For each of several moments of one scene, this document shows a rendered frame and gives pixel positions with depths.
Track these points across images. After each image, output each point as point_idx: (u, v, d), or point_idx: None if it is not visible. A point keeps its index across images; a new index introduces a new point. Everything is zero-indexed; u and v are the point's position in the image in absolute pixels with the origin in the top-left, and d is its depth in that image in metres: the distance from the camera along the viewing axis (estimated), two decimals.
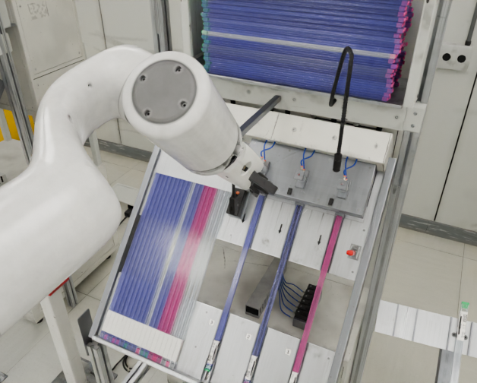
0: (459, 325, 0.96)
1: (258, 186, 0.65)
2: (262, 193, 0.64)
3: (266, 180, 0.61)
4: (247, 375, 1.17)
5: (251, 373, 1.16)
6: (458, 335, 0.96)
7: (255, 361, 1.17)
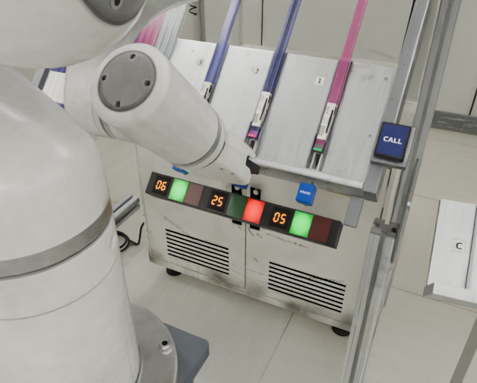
0: None
1: None
2: None
3: None
4: (255, 121, 0.74)
5: (262, 116, 0.74)
6: None
7: (267, 99, 0.74)
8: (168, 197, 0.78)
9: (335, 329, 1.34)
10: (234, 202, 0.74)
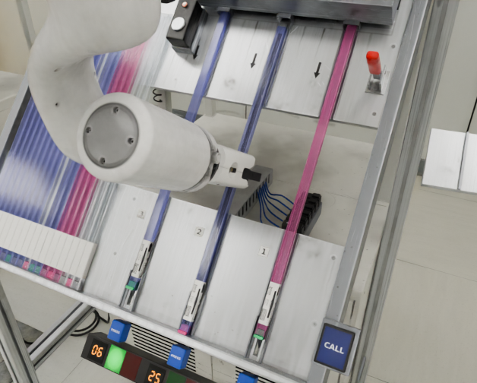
0: None
1: None
2: None
3: (254, 172, 0.63)
4: (187, 314, 0.68)
5: (194, 310, 0.67)
6: None
7: (200, 289, 0.68)
8: (104, 365, 0.73)
9: None
10: (172, 381, 0.69)
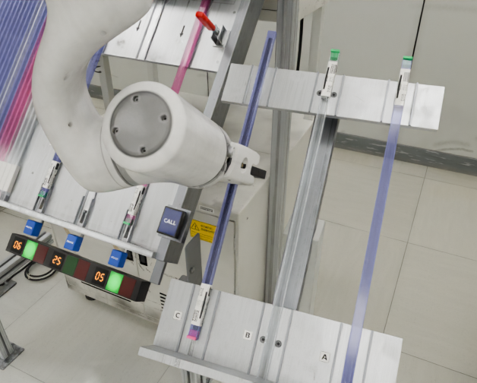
0: (325, 78, 0.72)
1: None
2: None
3: (260, 169, 0.63)
4: (194, 319, 0.66)
5: (202, 314, 0.66)
6: (323, 90, 0.71)
7: (207, 292, 0.67)
8: (21, 255, 0.96)
9: None
10: (68, 262, 0.92)
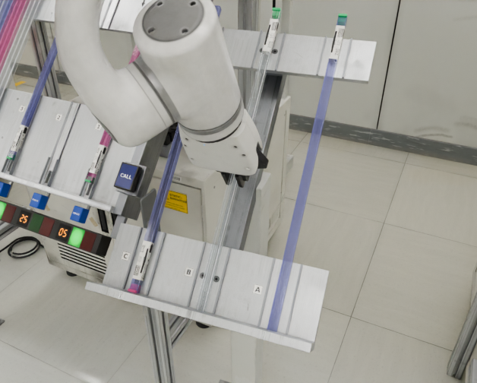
0: (266, 35, 0.76)
1: None
2: None
3: None
4: (136, 273, 0.70)
5: (143, 269, 0.70)
6: (264, 45, 0.75)
7: (148, 249, 0.71)
8: None
9: (197, 322, 1.56)
10: (34, 220, 0.96)
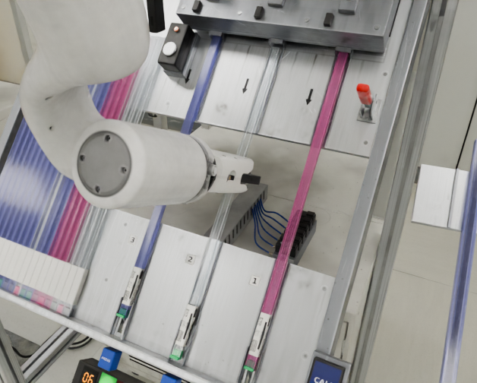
0: (188, 325, 0.67)
1: None
2: (242, 183, 0.66)
3: (252, 175, 0.63)
4: None
5: None
6: (192, 311, 0.68)
7: None
8: None
9: None
10: None
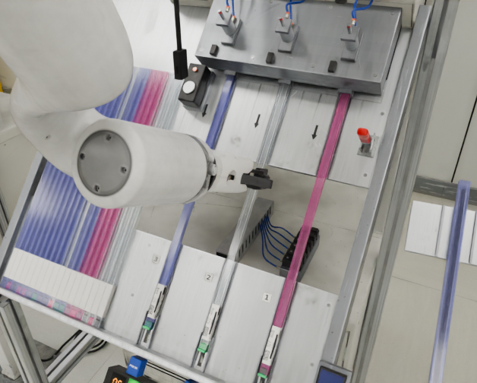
0: (213, 322, 0.77)
1: None
2: (262, 188, 0.64)
3: (259, 178, 0.61)
4: None
5: None
6: (216, 310, 0.77)
7: None
8: None
9: None
10: None
